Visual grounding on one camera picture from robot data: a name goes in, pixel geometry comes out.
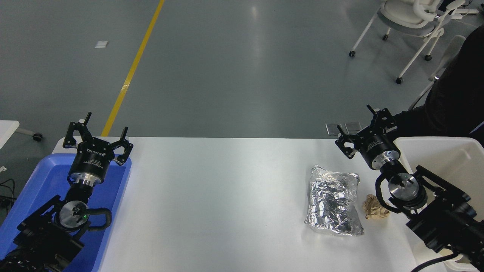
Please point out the crumpled tan paper ball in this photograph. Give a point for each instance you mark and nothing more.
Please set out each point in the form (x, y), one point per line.
(372, 209)

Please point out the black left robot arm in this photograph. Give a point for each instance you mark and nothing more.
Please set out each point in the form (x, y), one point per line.
(41, 236)

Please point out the blue plastic tray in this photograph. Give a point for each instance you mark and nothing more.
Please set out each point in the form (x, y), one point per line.
(41, 173)

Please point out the person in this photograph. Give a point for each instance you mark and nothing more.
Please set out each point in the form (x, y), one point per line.
(457, 94)

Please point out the white wheeled office chair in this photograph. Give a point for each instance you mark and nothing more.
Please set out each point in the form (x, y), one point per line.
(406, 15)

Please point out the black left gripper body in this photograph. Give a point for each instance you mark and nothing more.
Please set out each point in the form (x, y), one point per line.
(92, 158)

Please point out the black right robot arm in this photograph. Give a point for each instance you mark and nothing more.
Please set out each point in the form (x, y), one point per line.
(438, 223)

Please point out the crumpled silver foil tray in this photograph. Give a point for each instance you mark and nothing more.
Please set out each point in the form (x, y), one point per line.
(332, 200)

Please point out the large pale plastic bin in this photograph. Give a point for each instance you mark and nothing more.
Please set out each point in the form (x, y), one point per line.
(453, 158)

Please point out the white side table with caster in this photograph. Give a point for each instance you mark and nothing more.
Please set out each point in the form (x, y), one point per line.
(6, 130)

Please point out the metal floor socket plate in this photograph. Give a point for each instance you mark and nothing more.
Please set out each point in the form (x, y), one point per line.
(332, 129)
(353, 126)

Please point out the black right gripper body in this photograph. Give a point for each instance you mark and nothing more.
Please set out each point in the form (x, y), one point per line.
(378, 145)

